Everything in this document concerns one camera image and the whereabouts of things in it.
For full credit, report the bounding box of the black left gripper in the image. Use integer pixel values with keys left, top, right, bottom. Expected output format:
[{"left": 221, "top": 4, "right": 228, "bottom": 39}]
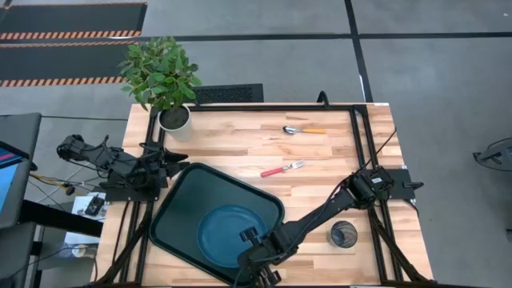
[{"left": 146, "top": 149, "right": 191, "bottom": 185}]

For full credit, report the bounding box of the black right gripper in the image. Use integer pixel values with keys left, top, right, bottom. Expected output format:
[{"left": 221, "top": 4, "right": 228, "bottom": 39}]
[{"left": 238, "top": 226, "right": 297, "bottom": 286}]

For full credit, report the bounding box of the spoon with yellow handle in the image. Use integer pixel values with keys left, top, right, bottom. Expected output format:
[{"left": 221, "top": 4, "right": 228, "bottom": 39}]
[{"left": 282, "top": 125, "right": 328, "bottom": 136}]

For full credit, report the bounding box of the dark green plastic tray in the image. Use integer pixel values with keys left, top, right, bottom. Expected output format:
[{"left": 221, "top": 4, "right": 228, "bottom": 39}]
[{"left": 148, "top": 162, "right": 286, "bottom": 287}]

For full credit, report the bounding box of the blue round plate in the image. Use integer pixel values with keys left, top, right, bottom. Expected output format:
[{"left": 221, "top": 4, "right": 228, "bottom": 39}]
[{"left": 196, "top": 203, "right": 269, "bottom": 270}]

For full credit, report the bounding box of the white plant pot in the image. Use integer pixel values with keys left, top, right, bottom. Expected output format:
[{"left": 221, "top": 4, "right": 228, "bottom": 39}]
[{"left": 157, "top": 103, "right": 194, "bottom": 142}]

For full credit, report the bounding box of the black perforated floor grille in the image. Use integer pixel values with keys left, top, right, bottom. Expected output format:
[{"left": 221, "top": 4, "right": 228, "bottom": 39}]
[{"left": 191, "top": 82, "right": 265, "bottom": 104}]

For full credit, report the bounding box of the green leafy plant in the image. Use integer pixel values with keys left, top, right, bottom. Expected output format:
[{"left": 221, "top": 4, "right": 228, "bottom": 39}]
[{"left": 117, "top": 35, "right": 203, "bottom": 113}]

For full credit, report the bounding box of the small black handheld device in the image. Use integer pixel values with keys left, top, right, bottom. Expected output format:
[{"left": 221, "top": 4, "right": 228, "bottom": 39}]
[{"left": 85, "top": 194, "right": 106, "bottom": 218}]

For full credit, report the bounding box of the white paper sheet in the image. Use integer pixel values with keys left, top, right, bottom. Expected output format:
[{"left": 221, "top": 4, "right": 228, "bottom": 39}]
[{"left": 63, "top": 191, "right": 108, "bottom": 246}]

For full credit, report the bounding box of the black desk beam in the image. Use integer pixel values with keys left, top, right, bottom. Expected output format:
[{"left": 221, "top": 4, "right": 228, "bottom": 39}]
[{"left": 18, "top": 198, "right": 104, "bottom": 238}]

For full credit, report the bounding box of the black mat with orange stripes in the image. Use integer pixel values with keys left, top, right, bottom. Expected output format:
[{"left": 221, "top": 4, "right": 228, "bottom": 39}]
[
  {"left": 0, "top": 2, "right": 148, "bottom": 41},
  {"left": 0, "top": 39, "right": 139, "bottom": 88}
]

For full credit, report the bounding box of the grey laptop computer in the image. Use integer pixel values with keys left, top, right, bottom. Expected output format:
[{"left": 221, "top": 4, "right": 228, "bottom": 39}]
[{"left": 0, "top": 111, "right": 43, "bottom": 231}]

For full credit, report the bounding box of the black chair base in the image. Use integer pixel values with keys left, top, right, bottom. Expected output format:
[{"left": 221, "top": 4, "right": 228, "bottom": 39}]
[{"left": 473, "top": 137, "right": 512, "bottom": 173}]

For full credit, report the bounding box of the fork with red handle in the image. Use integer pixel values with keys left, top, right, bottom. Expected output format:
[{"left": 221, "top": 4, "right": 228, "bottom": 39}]
[{"left": 259, "top": 159, "right": 307, "bottom": 179}]

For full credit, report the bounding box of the black aluminium table frame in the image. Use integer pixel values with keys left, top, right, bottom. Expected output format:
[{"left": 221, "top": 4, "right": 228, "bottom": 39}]
[{"left": 91, "top": 102, "right": 433, "bottom": 287}]

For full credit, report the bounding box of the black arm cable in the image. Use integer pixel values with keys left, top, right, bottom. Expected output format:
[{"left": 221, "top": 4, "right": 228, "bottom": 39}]
[{"left": 335, "top": 126, "right": 398, "bottom": 193}]

